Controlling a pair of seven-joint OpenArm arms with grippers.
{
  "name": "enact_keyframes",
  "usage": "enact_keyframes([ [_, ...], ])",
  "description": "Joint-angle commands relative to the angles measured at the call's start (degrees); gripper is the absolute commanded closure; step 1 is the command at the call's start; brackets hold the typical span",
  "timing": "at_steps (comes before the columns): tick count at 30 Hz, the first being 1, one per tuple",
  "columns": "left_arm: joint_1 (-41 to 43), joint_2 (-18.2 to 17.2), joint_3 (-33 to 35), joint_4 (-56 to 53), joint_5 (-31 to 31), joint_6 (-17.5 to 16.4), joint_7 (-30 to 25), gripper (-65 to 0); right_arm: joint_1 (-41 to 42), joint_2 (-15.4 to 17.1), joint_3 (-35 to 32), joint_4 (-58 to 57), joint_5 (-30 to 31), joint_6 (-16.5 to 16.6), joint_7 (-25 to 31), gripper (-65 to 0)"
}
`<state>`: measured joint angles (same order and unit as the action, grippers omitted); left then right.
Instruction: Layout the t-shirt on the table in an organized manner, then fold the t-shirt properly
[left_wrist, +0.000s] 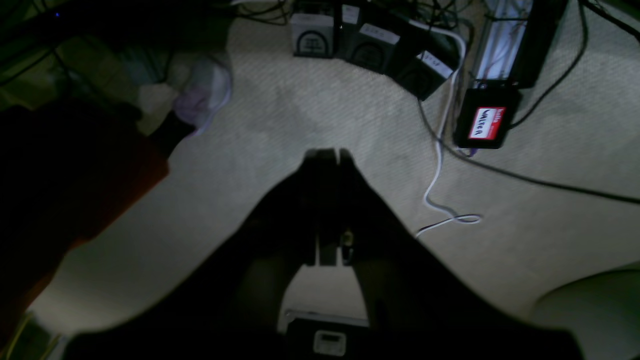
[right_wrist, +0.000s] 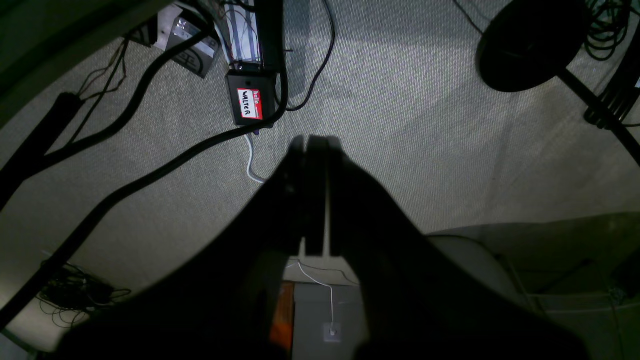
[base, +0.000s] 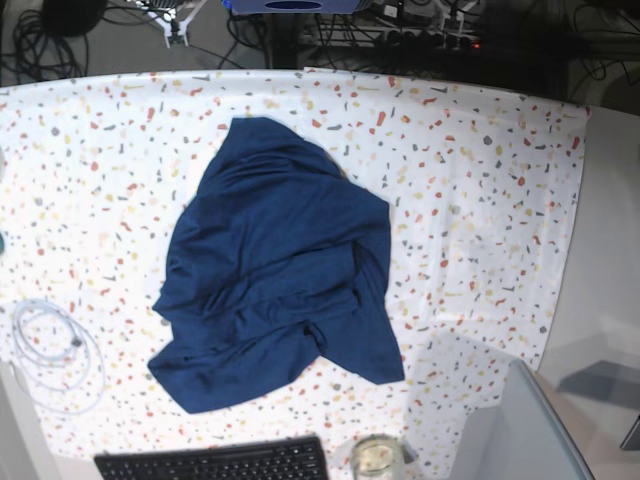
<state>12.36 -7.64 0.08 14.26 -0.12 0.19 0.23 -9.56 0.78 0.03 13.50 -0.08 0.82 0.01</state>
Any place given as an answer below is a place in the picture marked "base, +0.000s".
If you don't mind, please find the terrazzo patterned table cloth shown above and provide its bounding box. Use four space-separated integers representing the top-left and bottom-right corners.
1 69 591 479

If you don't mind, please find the blue box with oval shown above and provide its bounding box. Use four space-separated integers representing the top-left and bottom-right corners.
223 0 372 15

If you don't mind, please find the black power strip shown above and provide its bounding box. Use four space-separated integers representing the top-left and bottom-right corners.
299 23 481 51

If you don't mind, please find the coiled white cable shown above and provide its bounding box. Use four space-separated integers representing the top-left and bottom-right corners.
10 297 107 416

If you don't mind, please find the black computer keyboard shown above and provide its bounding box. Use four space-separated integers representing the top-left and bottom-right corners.
94 436 329 480

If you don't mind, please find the dark blue t-shirt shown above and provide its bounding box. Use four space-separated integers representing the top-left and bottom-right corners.
148 117 404 414

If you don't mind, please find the clear glass jar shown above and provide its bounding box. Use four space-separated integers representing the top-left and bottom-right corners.
350 435 405 480

